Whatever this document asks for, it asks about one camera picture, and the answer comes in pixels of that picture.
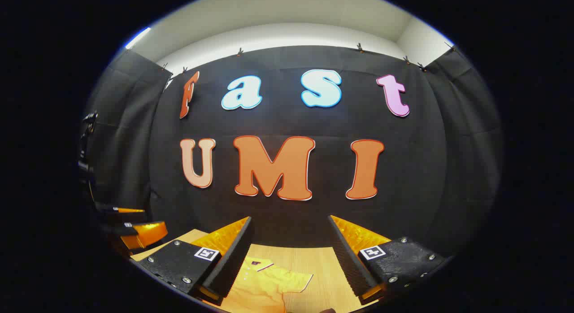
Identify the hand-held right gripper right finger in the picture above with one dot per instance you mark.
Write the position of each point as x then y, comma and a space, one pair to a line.
347, 254

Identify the orange T-shirt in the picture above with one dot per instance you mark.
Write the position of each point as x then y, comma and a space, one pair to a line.
264, 286

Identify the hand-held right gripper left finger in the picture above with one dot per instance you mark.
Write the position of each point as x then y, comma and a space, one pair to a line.
233, 254

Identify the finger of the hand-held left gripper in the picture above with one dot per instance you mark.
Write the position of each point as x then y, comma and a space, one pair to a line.
130, 210
145, 234

